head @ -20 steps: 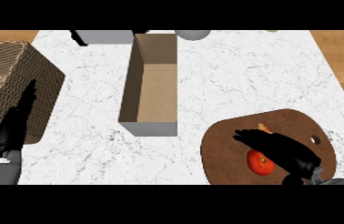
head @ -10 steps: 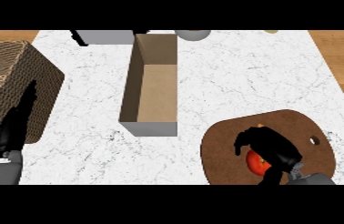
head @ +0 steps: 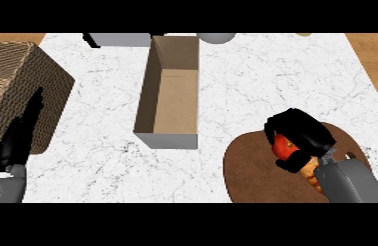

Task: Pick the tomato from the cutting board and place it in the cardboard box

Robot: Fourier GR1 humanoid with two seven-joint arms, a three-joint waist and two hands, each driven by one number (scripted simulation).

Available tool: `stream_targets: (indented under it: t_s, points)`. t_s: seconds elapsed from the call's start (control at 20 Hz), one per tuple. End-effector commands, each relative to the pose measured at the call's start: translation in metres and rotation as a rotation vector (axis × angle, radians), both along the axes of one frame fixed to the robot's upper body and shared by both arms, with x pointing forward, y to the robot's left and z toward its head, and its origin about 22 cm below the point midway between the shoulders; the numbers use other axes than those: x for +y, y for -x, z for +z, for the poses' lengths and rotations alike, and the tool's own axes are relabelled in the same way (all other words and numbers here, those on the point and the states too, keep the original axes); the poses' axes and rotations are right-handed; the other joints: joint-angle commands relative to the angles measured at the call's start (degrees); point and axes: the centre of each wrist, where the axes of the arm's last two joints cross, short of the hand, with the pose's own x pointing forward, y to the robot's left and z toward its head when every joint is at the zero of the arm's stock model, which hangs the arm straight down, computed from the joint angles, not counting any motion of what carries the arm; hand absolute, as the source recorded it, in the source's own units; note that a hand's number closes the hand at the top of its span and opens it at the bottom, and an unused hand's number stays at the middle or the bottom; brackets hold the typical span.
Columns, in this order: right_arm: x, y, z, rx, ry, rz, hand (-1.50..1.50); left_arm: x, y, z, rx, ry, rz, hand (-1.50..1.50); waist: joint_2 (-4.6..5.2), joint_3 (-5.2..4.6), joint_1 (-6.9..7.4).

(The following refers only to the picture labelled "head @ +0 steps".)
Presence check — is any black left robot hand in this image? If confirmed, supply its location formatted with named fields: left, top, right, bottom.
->
left=0, top=86, right=46, bottom=173

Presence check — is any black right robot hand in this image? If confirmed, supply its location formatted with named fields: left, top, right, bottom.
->
left=263, top=107, right=340, bottom=174

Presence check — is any red tomato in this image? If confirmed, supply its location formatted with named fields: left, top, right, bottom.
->
left=271, top=133, right=303, bottom=161

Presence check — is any brown wooden cutting board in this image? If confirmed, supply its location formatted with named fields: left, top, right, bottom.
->
left=223, top=122, right=374, bottom=204

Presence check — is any open cardboard box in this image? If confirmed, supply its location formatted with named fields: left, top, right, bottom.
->
left=133, top=35, right=201, bottom=151

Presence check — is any grey box-shaped appliance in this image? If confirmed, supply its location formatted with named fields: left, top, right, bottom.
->
left=82, top=33, right=154, bottom=50

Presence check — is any orange croissant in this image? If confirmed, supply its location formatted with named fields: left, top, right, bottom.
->
left=299, top=155, right=327, bottom=195

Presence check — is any brown wicker basket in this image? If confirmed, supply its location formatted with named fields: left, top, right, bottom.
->
left=0, top=40, right=77, bottom=156

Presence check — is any grey round object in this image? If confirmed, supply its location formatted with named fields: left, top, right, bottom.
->
left=195, top=33, right=238, bottom=45

